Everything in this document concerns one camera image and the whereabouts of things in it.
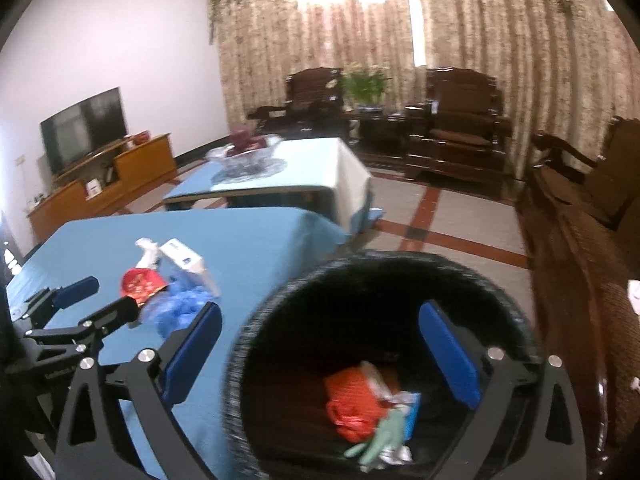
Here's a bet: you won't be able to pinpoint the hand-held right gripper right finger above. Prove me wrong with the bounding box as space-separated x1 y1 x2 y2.
419 300 588 480

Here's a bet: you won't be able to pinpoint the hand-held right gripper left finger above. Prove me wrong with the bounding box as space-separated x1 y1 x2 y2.
54 302 224 480

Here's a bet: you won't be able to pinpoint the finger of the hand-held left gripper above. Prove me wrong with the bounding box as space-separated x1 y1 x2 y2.
10 276 100 321
30 299 140 358

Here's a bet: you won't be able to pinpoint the red packet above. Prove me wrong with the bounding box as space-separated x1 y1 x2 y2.
121 268 168 308

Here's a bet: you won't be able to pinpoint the blue plastic cover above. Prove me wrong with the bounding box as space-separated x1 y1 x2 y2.
142 266 221 338

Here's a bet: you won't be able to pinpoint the blue squeeze tube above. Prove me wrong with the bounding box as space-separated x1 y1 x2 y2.
395 392 424 436

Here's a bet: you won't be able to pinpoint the green rubber glove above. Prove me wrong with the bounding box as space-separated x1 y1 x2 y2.
344 410 411 473

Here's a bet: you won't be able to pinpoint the black lined trash bin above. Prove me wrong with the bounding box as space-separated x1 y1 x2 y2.
222 252 545 480

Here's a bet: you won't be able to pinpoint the white plastic piece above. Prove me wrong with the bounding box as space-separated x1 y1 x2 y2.
135 237 162 272

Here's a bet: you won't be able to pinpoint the white and blue carton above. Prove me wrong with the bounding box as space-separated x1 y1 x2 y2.
159 238 222 299

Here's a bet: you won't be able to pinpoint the blue tablecloth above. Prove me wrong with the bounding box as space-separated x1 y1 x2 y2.
5 206 351 480

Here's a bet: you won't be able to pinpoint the wooden television cabinet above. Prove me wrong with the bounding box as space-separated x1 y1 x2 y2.
27 132 177 243

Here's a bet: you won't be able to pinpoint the flat screen television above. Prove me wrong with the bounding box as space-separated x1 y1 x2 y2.
40 87 127 175

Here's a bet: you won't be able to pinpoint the dark wooden sofa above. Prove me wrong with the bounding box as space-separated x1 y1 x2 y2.
517 116 640 480

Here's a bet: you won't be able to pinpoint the white items on sofa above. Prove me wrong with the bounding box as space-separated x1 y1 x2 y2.
627 280 640 391

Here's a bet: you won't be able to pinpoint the glass fruit bowl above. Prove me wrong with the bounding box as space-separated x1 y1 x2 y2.
206 135 284 177

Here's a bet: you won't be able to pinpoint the red apples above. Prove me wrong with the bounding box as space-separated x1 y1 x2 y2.
229 129 267 154

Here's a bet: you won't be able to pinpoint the coffee table with blue cloth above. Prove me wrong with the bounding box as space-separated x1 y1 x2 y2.
162 137 386 237

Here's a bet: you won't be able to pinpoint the dark wooden armchair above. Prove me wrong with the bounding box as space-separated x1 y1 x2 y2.
248 67 351 138
404 67 512 187

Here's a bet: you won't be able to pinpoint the dark wooden side table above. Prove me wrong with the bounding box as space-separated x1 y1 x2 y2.
345 109 408 161

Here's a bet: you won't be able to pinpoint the potted green plant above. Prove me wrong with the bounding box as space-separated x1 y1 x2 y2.
340 64 391 111

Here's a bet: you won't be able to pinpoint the patterned beige curtains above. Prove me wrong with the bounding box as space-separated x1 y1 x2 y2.
207 0 640 196

